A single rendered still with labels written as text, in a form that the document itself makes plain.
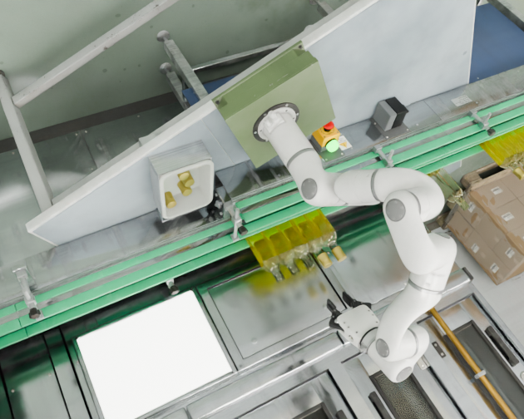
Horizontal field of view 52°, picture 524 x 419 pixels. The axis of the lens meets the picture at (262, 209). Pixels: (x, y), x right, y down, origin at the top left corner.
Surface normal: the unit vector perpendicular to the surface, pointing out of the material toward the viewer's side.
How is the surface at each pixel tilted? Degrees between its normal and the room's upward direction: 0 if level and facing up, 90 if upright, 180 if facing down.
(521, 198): 98
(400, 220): 83
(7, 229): 90
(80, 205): 0
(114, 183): 0
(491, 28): 90
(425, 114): 90
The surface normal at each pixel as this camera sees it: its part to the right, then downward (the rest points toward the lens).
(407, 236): -0.65, 0.11
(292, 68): -0.29, -0.37
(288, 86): 0.45, 0.77
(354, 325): -0.18, -0.76
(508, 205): 0.01, -0.67
